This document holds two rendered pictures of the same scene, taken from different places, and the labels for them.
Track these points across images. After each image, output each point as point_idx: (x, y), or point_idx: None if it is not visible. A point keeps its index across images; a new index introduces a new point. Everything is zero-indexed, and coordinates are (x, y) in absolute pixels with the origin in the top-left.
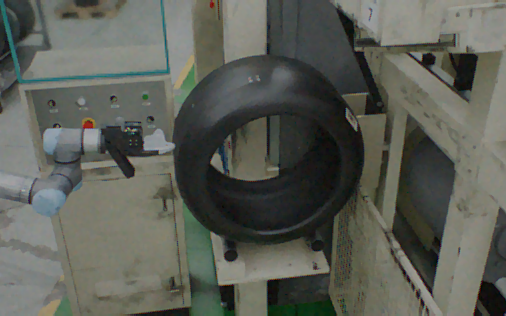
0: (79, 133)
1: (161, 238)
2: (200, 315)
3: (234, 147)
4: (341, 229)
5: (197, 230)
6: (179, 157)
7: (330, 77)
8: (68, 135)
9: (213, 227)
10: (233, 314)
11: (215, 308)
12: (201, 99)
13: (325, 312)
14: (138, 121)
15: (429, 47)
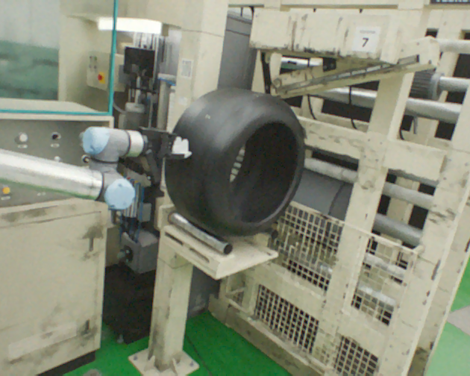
0: (124, 132)
1: (83, 280)
2: (104, 356)
3: None
4: None
5: None
6: (208, 157)
7: None
8: (116, 133)
9: (223, 222)
10: (133, 346)
11: (114, 346)
12: (217, 110)
13: (202, 323)
14: (162, 129)
15: (383, 70)
